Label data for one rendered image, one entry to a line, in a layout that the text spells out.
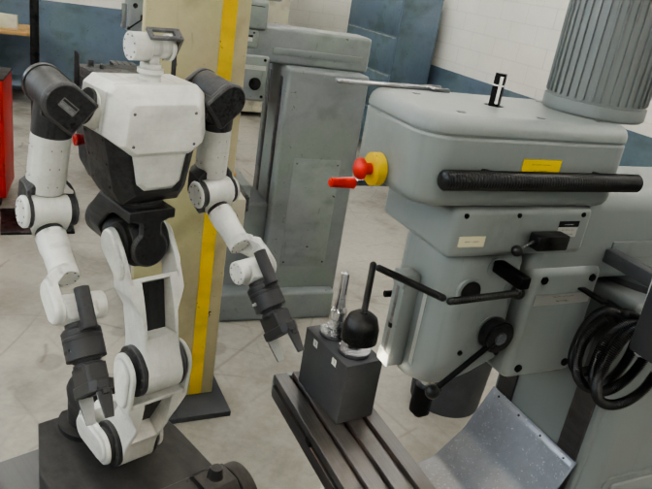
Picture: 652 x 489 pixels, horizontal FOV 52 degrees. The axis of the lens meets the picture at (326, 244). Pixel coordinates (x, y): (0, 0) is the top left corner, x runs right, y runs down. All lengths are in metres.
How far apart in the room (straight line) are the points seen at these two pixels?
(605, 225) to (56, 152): 1.21
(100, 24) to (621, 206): 9.13
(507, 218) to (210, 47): 1.84
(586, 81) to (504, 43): 6.59
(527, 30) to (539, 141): 6.49
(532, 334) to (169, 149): 0.94
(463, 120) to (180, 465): 1.53
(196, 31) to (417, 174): 1.83
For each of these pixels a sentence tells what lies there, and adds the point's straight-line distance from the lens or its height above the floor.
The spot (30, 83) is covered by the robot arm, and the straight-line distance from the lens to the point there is 1.67.
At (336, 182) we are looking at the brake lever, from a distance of 1.29.
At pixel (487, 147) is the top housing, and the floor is 1.84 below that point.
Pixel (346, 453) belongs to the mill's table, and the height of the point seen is 0.94.
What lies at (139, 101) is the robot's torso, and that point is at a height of 1.73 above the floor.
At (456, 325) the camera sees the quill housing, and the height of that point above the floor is 1.47.
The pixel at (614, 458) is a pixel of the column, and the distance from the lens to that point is 1.78.
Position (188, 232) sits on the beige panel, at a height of 0.92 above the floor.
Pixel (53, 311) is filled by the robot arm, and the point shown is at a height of 1.30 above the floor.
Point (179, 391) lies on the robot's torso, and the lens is 1.98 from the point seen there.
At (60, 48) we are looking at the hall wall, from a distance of 10.12.
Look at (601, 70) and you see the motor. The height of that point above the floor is 1.98.
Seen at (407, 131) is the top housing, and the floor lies 1.85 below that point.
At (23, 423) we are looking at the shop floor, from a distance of 3.41.
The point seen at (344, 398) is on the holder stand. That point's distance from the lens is 1.85.
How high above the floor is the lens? 2.07
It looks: 22 degrees down
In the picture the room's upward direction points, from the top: 9 degrees clockwise
